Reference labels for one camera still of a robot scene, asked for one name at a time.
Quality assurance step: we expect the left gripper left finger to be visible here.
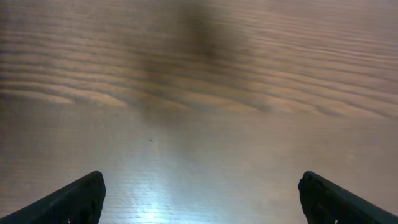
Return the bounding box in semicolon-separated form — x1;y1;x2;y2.
1;171;106;224

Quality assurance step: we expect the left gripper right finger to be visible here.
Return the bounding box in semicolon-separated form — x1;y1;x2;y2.
298;171;397;224

